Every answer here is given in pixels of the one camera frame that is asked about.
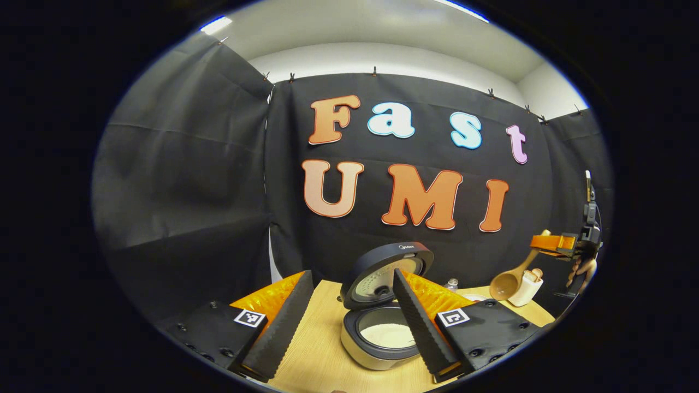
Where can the clear plastic bottle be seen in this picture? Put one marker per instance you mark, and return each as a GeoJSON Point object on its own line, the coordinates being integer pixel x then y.
{"type": "Point", "coordinates": [451, 285]}

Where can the wooden spoon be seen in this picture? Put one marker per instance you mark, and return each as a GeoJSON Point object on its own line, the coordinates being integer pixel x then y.
{"type": "Point", "coordinates": [505, 286]}

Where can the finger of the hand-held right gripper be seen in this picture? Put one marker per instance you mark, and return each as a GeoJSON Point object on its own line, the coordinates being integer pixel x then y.
{"type": "Point", "coordinates": [551, 243]}

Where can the white toaster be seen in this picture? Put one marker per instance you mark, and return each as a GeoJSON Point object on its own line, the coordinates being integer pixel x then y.
{"type": "Point", "coordinates": [523, 295]}

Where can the white round plate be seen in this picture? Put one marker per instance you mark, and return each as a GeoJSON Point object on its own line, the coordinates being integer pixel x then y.
{"type": "Point", "coordinates": [476, 298]}

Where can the dark grey rice cooker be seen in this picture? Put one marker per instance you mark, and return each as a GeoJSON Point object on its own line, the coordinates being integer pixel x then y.
{"type": "Point", "coordinates": [377, 262]}

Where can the toasted bread slice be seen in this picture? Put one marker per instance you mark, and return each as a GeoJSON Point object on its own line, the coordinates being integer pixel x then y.
{"type": "Point", "coordinates": [536, 273]}

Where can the black backdrop cloth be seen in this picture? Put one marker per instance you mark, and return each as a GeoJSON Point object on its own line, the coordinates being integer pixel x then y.
{"type": "Point", "coordinates": [191, 174]}

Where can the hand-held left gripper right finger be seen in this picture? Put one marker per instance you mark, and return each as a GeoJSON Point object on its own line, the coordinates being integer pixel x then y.
{"type": "Point", "coordinates": [423, 327]}

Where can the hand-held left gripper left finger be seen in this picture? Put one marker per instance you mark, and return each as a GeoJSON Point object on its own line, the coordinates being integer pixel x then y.
{"type": "Point", "coordinates": [284, 327]}

